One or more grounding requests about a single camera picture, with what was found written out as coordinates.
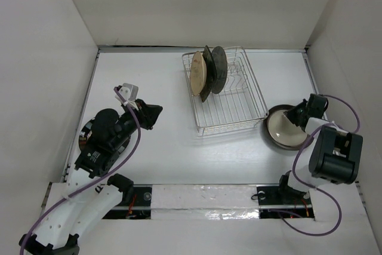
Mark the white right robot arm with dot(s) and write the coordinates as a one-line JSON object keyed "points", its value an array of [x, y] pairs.
{"points": [[334, 157]]}

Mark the foil-taped front rail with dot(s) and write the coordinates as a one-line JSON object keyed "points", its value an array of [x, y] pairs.
{"points": [[204, 202]]}

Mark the grey deer-patterned plate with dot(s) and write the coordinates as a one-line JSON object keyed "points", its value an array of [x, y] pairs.
{"points": [[220, 61]]}

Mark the beige bird-painted plate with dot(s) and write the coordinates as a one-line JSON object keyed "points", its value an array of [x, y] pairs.
{"points": [[198, 73]]}

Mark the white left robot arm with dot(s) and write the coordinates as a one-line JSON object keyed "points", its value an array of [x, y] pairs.
{"points": [[94, 187]]}

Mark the bronze-rimmed cream plate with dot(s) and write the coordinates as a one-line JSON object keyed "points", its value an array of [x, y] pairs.
{"points": [[279, 131]]}

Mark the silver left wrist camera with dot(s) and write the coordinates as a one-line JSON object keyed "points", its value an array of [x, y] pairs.
{"points": [[128, 92]]}

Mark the metal wire dish rack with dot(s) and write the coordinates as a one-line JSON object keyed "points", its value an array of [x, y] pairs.
{"points": [[239, 106]]}

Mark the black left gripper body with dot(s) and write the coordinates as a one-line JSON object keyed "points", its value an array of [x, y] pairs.
{"points": [[128, 120]]}

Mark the black square floral plate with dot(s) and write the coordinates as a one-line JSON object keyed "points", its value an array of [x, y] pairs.
{"points": [[211, 74]]}

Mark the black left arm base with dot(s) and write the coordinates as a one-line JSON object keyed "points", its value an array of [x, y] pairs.
{"points": [[139, 206]]}

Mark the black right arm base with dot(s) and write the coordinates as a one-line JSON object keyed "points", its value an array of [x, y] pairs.
{"points": [[274, 206]]}

